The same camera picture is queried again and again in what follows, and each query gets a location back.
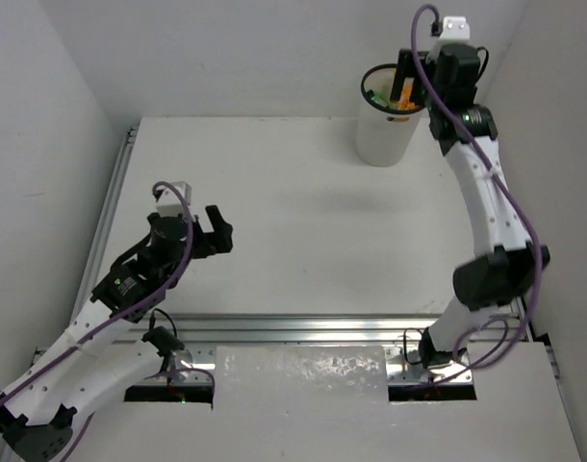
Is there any orange bottle barcode label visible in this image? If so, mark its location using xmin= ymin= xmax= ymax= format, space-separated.
xmin=391 ymin=79 xmax=419 ymax=112

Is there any green plastic bottle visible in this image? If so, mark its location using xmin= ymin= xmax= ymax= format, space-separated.
xmin=368 ymin=90 xmax=392 ymax=109

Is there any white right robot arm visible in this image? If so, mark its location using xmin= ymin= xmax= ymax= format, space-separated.
xmin=392 ymin=43 xmax=550 ymax=369

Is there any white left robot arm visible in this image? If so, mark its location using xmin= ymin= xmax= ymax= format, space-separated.
xmin=0 ymin=205 xmax=233 ymax=461

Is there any white translucent bin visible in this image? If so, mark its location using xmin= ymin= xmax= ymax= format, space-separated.
xmin=355 ymin=64 xmax=423 ymax=167

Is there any white foam board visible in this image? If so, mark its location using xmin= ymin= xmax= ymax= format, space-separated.
xmin=71 ymin=343 xmax=579 ymax=461

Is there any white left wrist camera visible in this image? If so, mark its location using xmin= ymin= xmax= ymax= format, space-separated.
xmin=152 ymin=181 xmax=194 ymax=219

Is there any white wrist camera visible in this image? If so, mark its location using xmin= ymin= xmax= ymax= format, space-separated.
xmin=152 ymin=181 xmax=194 ymax=219
xmin=431 ymin=15 xmax=471 ymax=48

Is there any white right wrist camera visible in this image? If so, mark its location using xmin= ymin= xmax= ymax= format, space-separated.
xmin=431 ymin=15 xmax=471 ymax=48

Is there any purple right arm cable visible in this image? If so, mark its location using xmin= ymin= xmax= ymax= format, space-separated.
xmin=411 ymin=4 xmax=545 ymax=386

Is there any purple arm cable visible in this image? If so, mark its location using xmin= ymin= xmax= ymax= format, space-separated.
xmin=0 ymin=180 xmax=217 ymax=462
xmin=411 ymin=4 xmax=545 ymax=386

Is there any aluminium frame rail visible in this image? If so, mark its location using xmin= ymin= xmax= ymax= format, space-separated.
xmin=2 ymin=122 xmax=564 ymax=462

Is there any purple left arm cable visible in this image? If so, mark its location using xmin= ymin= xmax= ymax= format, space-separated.
xmin=0 ymin=180 xmax=217 ymax=462

